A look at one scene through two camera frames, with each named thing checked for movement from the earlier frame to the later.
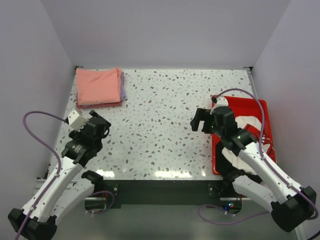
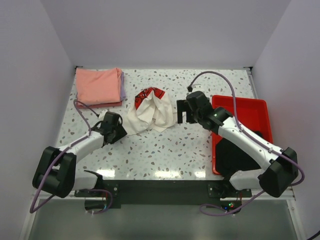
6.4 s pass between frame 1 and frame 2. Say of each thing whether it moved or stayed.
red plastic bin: stayed
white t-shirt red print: moved
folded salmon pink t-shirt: stayed
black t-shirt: stayed
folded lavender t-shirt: stayed
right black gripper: moved
